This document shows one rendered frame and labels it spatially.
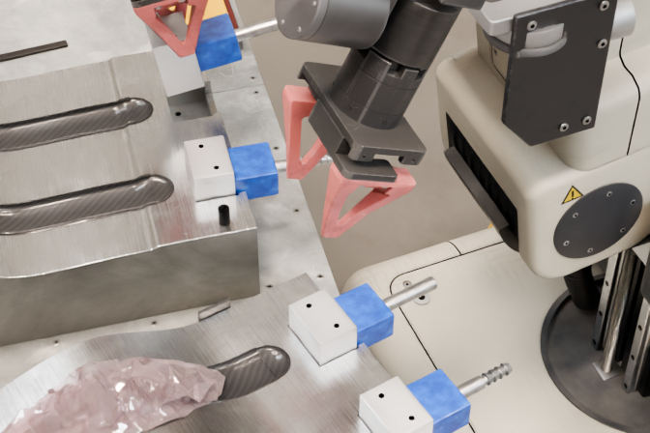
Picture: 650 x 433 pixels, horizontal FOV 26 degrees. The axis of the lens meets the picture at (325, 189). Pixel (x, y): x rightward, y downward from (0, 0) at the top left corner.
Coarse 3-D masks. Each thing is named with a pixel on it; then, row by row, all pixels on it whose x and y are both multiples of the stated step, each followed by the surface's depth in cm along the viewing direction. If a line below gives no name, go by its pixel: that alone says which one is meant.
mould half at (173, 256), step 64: (128, 64) 137; (128, 128) 130; (192, 128) 130; (0, 192) 125; (64, 192) 125; (192, 192) 124; (0, 256) 119; (64, 256) 120; (128, 256) 120; (192, 256) 122; (256, 256) 124; (0, 320) 121; (64, 320) 123; (128, 320) 125
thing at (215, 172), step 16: (192, 144) 125; (208, 144) 125; (224, 144) 125; (256, 144) 127; (192, 160) 123; (208, 160) 123; (224, 160) 123; (240, 160) 125; (256, 160) 125; (272, 160) 125; (320, 160) 127; (192, 176) 122; (208, 176) 122; (224, 176) 122; (240, 176) 124; (256, 176) 124; (272, 176) 124; (208, 192) 123; (224, 192) 124; (256, 192) 125; (272, 192) 126
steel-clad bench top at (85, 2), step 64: (0, 0) 159; (64, 0) 159; (128, 0) 159; (0, 64) 151; (64, 64) 151; (256, 64) 151; (256, 128) 144; (320, 256) 131; (192, 320) 126; (0, 384) 121
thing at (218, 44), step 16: (176, 16) 128; (224, 16) 129; (176, 32) 126; (208, 32) 128; (224, 32) 127; (240, 32) 128; (256, 32) 129; (160, 48) 125; (208, 48) 127; (224, 48) 127; (160, 64) 126; (176, 64) 126; (192, 64) 127; (208, 64) 128; (224, 64) 128; (176, 80) 127; (192, 80) 128
